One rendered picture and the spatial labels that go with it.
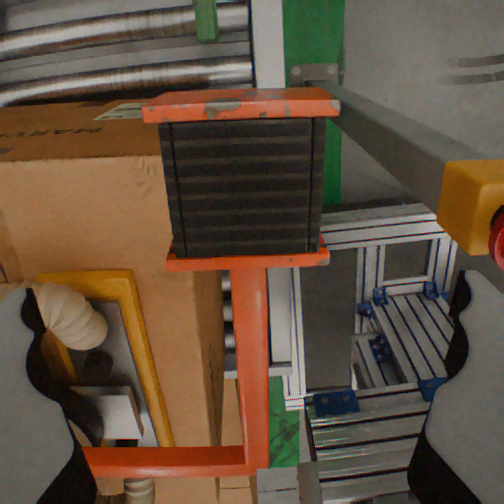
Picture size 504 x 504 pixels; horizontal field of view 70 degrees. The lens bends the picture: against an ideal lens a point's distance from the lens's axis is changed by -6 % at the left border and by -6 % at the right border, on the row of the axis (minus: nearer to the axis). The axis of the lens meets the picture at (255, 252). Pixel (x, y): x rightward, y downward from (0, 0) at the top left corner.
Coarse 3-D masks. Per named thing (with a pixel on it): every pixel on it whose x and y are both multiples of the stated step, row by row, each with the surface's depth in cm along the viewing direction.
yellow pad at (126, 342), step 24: (72, 288) 36; (96, 288) 36; (120, 288) 36; (120, 312) 37; (120, 336) 39; (144, 336) 40; (72, 360) 40; (96, 360) 38; (120, 360) 40; (144, 360) 41; (96, 384) 42; (120, 384) 42; (144, 384) 43; (144, 408) 44; (144, 432) 47; (168, 432) 48
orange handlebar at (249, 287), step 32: (256, 288) 22; (256, 320) 23; (256, 352) 25; (256, 384) 26; (256, 416) 28; (96, 448) 33; (128, 448) 33; (160, 448) 33; (192, 448) 33; (224, 448) 33; (256, 448) 30
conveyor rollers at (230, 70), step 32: (0, 0) 57; (32, 0) 59; (32, 32) 60; (64, 32) 61; (96, 32) 61; (128, 32) 61; (160, 32) 62; (192, 32) 63; (224, 32) 64; (160, 64) 65; (192, 64) 65; (224, 64) 65; (0, 96) 65; (32, 96) 65; (64, 96) 66; (96, 96) 67; (224, 288) 88; (224, 320) 92
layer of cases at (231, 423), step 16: (224, 384) 104; (224, 400) 107; (224, 416) 111; (224, 432) 115; (240, 432) 115; (224, 480) 129; (240, 480) 129; (256, 480) 184; (224, 496) 135; (240, 496) 135; (256, 496) 171
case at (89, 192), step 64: (0, 128) 47; (64, 128) 44; (128, 128) 43; (0, 192) 33; (64, 192) 34; (128, 192) 34; (0, 256) 37; (64, 256) 37; (128, 256) 37; (192, 320) 41; (64, 384) 46; (192, 384) 46
